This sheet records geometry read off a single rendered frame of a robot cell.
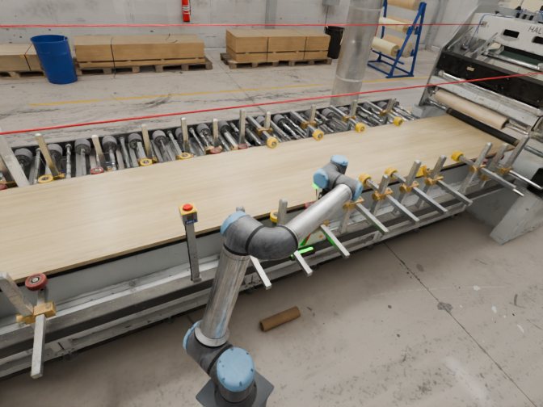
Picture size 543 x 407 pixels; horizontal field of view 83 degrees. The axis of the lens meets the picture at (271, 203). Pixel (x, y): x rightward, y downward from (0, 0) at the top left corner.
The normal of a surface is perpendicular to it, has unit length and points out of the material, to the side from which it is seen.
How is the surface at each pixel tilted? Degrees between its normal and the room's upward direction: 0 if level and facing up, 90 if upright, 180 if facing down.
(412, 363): 0
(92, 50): 90
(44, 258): 0
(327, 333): 0
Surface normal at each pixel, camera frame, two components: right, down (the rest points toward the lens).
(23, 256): 0.07, -0.77
